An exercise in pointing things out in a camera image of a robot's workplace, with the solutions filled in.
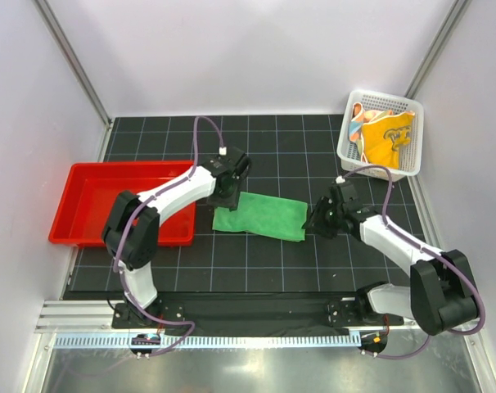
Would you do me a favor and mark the slotted cable duct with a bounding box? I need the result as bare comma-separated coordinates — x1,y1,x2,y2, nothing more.
54,332,361,350

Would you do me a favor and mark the yellow printed towel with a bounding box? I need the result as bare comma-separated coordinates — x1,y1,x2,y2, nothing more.
362,111,415,169

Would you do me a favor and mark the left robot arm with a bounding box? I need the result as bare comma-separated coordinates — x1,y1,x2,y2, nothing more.
101,147,252,328

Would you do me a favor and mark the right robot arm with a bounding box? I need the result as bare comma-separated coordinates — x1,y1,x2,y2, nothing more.
303,182,483,336

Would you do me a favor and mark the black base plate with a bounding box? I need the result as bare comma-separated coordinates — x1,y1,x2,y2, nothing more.
110,291,405,337

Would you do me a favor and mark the orange patterned towel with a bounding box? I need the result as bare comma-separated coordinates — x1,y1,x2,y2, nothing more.
348,102,394,163

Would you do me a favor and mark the white perforated plastic basket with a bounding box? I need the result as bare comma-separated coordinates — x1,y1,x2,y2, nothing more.
337,90,424,181

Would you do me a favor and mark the left corner aluminium post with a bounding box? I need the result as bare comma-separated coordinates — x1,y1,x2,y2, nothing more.
32,0,112,129

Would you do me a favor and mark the aluminium frame rail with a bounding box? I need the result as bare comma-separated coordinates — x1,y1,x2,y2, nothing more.
34,297,485,333

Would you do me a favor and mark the green microfiber towel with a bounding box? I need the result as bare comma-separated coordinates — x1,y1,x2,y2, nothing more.
212,192,308,242

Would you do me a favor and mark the right corner aluminium post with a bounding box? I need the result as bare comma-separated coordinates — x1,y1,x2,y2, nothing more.
404,0,471,99

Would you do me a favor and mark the red plastic tray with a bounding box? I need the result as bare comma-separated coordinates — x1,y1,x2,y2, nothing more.
48,160,192,248

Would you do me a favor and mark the corner aluminium post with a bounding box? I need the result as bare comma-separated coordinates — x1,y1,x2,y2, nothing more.
404,0,471,99
32,0,112,129

